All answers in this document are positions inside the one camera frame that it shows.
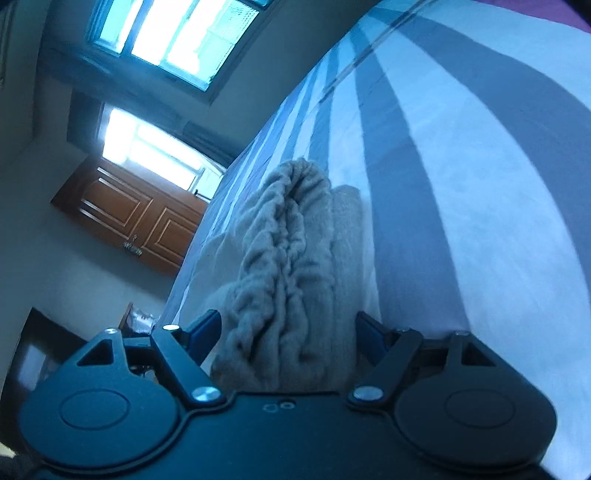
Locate grey sweatpants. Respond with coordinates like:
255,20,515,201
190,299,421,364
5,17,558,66
179,159,363,392

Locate striped purple bed sheet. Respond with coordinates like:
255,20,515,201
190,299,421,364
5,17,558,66
162,1,590,479

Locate wooden shelf cabinet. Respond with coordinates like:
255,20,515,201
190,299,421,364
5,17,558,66
1,309,177,471

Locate window with frame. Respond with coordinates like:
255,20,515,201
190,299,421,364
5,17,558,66
86,1,273,92

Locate brown wooden door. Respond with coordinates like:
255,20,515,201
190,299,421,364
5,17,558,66
51,156,207,276

